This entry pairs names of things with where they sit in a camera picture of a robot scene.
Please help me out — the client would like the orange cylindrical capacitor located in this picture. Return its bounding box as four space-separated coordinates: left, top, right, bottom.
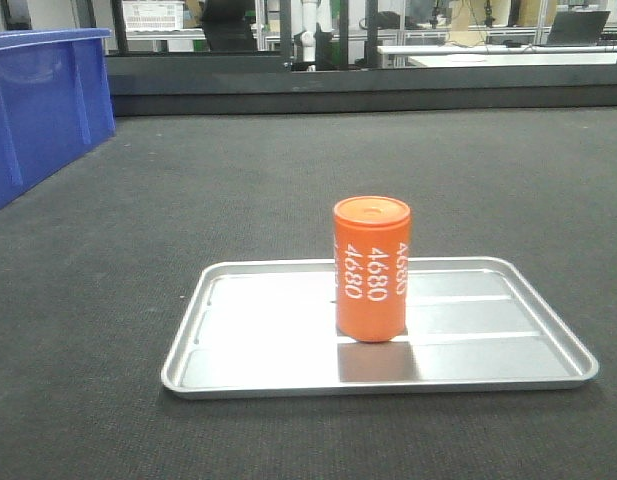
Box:
333 196 411 343

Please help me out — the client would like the silver metal tray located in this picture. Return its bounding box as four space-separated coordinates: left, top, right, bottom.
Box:
161 255 599 399

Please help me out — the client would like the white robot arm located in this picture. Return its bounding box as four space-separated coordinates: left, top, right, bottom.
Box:
291 0 333 71

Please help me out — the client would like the white work table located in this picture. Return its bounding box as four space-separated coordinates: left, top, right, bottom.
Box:
377 45 617 68

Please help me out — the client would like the black office chair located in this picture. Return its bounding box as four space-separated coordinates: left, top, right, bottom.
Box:
201 0 257 53

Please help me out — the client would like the white basket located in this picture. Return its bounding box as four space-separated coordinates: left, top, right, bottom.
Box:
122 1 184 32

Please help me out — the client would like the blue plastic crate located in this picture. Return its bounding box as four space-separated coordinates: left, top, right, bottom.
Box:
0 28 116 209

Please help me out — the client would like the black laptop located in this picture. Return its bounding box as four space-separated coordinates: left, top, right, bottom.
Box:
532 10 610 47

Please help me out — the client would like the black conveyor side rail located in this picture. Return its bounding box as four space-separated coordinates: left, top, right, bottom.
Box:
107 54 617 117

